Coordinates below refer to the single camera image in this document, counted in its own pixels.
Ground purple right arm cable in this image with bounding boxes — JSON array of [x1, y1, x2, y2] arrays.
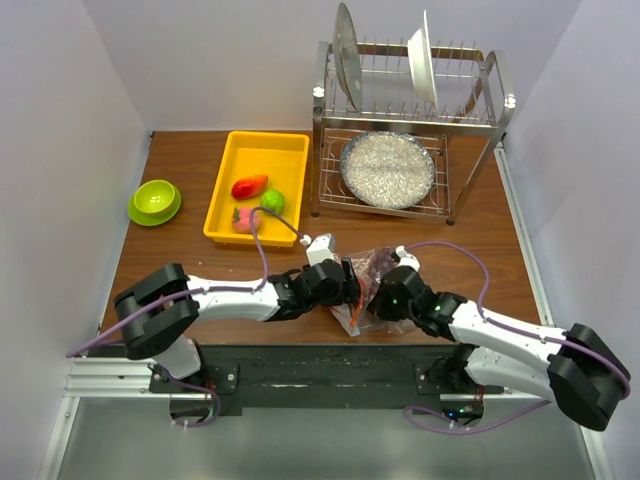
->
[[403, 240, 632, 435]]

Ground green plastic bowl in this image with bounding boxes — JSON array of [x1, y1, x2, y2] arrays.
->
[[127, 179, 182, 227]]

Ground grey metal plate upright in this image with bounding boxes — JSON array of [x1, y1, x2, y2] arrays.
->
[[332, 2, 363, 112]]

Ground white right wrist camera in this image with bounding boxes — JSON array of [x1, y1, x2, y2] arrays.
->
[[395, 245, 420, 272]]

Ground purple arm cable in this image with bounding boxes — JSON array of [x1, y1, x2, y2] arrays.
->
[[403, 240, 632, 435], [65, 206, 310, 359]]

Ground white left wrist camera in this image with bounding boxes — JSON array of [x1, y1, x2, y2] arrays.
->
[[299, 233, 336, 266]]

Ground purple fake grapes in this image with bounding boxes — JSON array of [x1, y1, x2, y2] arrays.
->
[[367, 247, 399, 282]]

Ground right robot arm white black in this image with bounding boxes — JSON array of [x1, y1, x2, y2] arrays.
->
[[367, 266, 631, 431]]

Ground white plate upright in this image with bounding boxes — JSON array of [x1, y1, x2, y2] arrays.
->
[[407, 11, 439, 111]]

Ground aluminium frame rail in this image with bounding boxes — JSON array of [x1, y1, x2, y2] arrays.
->
[[40, 345, 613, 479]]

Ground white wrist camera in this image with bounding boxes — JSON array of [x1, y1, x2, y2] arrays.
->
[[395, 245, 420, 272], [299, 233, 336, 266]]

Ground green fake fruit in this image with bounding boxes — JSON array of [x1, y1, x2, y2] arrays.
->
[[260, 189, 285, 215]]

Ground speckled blue rim plate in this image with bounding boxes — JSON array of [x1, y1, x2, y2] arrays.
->
[[340, 132, 436, 210]]

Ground clear zip top bag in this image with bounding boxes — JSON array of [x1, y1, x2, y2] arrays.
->
[[330, 249, 416, 337]]

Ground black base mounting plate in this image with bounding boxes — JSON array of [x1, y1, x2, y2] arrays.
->
[[148, 343, 504, 419]]

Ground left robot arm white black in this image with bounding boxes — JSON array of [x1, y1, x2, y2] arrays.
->
[[114, 258, 361, 392]]

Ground steel dish rack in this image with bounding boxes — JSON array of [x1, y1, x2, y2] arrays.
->
[[310, 42, 516, 225]]

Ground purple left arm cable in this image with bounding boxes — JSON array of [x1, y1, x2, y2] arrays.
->
[[65, 206, 310, 359]]

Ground yellow plastic tray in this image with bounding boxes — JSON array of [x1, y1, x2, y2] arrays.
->
[[203, 131, 309, 247]]

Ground orange red fake mango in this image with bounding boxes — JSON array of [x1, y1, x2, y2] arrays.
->
[[231, 174, 269, 200]]

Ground pink fake meat pack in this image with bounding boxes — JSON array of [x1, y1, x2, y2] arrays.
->
[[231, 207, 261, 234]]

